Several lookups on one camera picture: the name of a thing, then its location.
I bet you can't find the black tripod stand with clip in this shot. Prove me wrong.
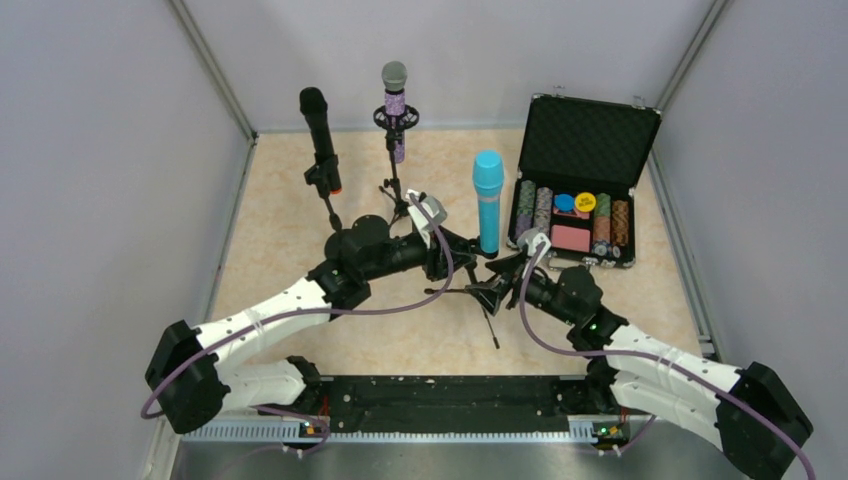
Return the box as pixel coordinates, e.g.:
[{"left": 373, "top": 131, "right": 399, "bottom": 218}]
[{"left": 446, "top": 237, "right": 501, "bottom": 350}]

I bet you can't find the teal toy microphone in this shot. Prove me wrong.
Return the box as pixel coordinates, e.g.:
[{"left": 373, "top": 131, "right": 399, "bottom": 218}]
[{"left": 472, "top": 150, "right": 504, "bottom": 257}]

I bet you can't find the black tripod shock-mount stand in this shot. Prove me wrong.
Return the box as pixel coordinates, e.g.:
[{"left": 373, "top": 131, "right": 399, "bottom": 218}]
[{"left": 373, "top": 102, "right": 419, "bottom": 226}]

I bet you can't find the purple glitter microphone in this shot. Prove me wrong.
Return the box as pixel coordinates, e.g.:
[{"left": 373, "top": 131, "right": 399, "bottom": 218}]
[{"left": 381, "top": 60, "right": 408, "bottom": 163}]

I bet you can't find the black microphone orange end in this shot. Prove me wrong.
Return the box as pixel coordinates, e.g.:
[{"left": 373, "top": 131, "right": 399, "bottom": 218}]
[{"left": 299, "top": 87, "right": 342, "bottom": 194}]

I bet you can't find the black round-base mic stand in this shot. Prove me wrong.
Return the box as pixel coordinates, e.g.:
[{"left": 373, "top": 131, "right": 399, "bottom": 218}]
[{"left": 304, "top": 154, "right": 359, "bottom": 266}]

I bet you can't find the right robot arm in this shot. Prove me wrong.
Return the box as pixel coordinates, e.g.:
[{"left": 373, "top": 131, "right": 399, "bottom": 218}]
[{"left": 464, "top": 229, "right": 816, "bottom": 479}]

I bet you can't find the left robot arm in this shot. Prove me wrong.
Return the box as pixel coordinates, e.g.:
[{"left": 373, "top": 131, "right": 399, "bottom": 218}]
[{"left": 141, "top": 190, "right": 480, "bottom": 434}]

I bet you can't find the red playing card deck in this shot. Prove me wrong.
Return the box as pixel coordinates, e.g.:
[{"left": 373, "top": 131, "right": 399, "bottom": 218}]
[{"left": 550, "top": 225, "right": 591, "bottom": 253}]

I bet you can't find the blue orange poker chip stack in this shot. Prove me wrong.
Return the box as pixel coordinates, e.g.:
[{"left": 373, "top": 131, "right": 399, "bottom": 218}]
[{"left": 532, "top": 187, "right": 554, "bottom": 236}]

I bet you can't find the purple poker chip stack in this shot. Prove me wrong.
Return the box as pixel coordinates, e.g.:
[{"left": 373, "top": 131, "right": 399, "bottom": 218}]
[{"left": 513, "top": 180, "right": 536, "bottom": 241}]

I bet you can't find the blue dealer chip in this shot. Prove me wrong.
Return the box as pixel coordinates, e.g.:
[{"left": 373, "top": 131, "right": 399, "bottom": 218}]
[{"left": 553, "top": 194, "right": 575, "bottom": 214}]

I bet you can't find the yellow dealer chip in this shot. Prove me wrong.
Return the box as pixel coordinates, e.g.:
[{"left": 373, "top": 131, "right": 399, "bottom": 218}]
[{"left": 574, "top": 192, "right": 597, "bottom": 214}]

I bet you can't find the green poker chip stack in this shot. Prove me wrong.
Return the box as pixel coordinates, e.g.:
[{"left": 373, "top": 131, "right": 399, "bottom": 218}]
[{"left": 592, "top": 193, "right": 612, "bottom": 246}]

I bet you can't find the brown poker chip stack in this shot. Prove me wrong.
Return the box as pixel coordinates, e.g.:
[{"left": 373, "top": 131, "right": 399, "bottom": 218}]
[{"left": 611, "top": 200, "right": 630, "bottom": 247}]

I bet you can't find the black poker chip case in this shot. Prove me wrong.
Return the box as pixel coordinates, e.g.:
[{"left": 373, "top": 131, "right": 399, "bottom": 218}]
[{"left": 505, "top": 94, "right": 662, "bottom": 268}]

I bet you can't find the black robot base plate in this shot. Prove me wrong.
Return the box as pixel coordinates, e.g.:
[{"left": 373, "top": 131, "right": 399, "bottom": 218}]
[{"left": 264, "top": 357, "right": 654, "bottom": 439}]

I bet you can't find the white cable duct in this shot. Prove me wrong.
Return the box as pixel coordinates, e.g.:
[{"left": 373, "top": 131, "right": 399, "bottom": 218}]
[{"left": 182, "top": 416, "right": 625, "bottom": 449}]

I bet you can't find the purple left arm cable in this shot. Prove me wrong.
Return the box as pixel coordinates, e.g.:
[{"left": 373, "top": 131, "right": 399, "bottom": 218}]
[{"left": 139, "top": 192, "right": 456, "bottom": 458}]

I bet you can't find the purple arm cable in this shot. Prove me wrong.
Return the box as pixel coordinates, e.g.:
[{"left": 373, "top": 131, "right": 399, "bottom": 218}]
[
  {"left": 139, "top": 192, "right": 456, "bottom": 458},
  {"left": 517, "top": 241, "right": 817, "bottom": 480}
]

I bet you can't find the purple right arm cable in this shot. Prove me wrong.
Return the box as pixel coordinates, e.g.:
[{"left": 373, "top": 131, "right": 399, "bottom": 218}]
[{"left": 517, "top": 241, "right": 817, "bottom": 480}]

